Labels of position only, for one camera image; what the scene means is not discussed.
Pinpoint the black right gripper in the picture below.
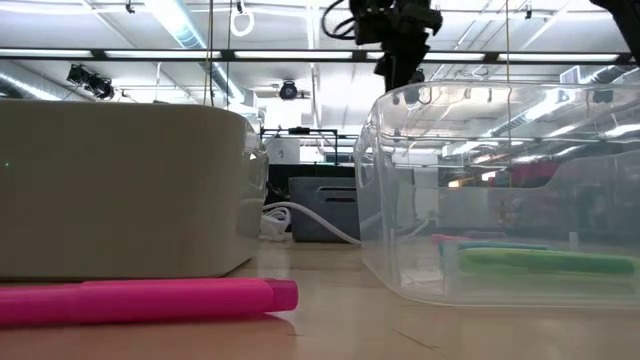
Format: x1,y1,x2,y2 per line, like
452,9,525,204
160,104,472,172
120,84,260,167
349,0,444,93

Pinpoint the clear plastic bin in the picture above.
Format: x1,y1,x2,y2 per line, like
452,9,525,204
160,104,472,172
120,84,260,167
353,81,640,309

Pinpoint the short pink-red marker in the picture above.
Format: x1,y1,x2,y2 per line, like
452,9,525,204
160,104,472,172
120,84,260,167
430,233,472,245

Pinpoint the teal slim marker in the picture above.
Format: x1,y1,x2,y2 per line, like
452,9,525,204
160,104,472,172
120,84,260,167
438,241,551,253

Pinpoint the green slim marker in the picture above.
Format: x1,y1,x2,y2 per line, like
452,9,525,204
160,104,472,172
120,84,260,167
458,247,637,276

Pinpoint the light grey plastic bin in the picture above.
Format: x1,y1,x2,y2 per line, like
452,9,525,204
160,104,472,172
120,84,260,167
0,98,270,281

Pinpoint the long pink marker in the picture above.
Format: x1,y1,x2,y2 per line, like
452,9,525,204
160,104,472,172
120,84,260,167
0,277,300,329

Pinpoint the black background rack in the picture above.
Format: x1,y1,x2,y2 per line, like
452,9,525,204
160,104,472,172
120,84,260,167
259,126,341,166

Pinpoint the black background cabinet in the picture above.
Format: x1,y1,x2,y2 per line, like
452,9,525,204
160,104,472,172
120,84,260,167
267,163,357,205

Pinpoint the red background object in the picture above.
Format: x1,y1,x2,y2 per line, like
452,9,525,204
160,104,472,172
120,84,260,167
499,162,564,190

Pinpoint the ceiling air vent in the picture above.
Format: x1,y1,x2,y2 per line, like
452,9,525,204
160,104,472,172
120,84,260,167
558,65,582,85

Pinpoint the dark grey plastic bin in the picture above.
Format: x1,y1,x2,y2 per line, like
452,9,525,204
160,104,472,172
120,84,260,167
288,175,361,244

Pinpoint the overhead light bar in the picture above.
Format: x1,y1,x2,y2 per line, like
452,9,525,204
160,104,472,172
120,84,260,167
0,47,640,65

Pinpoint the white hanging ring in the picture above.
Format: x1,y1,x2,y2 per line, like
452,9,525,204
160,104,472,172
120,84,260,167
229,8,256,38

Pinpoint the white power cable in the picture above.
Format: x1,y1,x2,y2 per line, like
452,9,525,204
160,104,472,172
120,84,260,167
258,200,362,247

